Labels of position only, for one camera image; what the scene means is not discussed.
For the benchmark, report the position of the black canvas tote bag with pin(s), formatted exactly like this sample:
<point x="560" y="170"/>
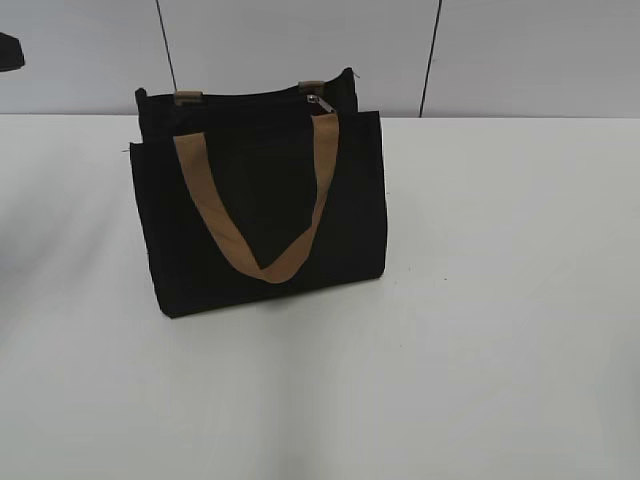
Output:
<point x="244" y="198"/>

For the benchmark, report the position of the silver zipper pull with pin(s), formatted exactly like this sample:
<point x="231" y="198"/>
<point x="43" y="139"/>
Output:
<point x="320" y="102"/>

